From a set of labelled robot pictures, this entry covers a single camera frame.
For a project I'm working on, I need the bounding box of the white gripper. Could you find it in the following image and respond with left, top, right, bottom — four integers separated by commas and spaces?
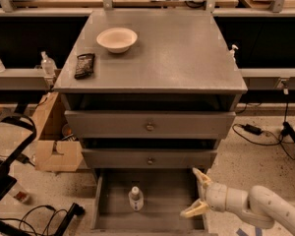
180, 168, 250, 218

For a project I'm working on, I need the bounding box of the clear plastic bottle blue label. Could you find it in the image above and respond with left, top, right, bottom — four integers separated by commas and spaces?
128, 186, 144, 211

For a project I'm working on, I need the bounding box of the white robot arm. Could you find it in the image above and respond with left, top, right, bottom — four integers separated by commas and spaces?
180, 168, 295, 236

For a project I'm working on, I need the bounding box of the grey open bottom drawer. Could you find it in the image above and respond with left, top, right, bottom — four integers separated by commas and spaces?
91, 169, 207, 236

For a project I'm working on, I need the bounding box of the grey middle drawer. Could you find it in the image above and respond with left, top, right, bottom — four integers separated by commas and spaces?
82, 148, 216, 169

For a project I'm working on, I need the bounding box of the grey top drawer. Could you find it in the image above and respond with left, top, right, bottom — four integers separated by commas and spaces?
65, 110, 235, 140

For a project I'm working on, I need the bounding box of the grey wooden drawer cabinet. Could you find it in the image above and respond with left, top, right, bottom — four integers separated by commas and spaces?
52, 9, 248, 236

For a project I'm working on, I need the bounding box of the white pump dispenser bottle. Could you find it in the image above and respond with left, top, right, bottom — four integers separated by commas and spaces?
229, 44, 239, 63

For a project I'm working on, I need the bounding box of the clear sanitizer bottle on shelf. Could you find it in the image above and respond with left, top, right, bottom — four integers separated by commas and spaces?
40, 51, 56, 76

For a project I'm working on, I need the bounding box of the brown cardboard box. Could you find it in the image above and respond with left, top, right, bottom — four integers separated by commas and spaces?
32, 92, 83, 172

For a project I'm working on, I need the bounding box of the black snack bag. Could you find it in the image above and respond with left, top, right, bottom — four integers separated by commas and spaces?
74, 53, 95, 80

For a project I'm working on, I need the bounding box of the white ceramic bowl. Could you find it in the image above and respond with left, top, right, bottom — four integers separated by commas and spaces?
96, 28, 138, 54

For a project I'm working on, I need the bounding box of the black cable on floor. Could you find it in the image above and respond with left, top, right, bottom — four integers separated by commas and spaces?
0, 203, 87, 236

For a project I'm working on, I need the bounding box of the black metal chair frame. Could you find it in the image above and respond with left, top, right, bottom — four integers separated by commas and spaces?
0, 112, 36, 201

